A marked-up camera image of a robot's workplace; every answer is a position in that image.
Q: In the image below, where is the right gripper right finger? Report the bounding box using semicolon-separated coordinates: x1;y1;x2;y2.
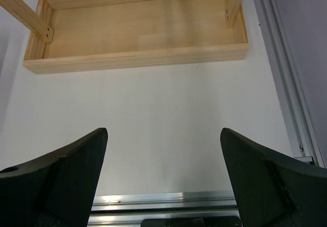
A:
220;128;326;226

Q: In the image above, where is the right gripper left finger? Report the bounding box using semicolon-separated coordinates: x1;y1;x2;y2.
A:
1;128;108;226

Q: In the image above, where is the wooden clothes rack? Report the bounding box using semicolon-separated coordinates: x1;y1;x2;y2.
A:
1;0;249;74

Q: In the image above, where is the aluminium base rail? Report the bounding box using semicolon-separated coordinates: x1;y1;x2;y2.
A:
88;155;315;227

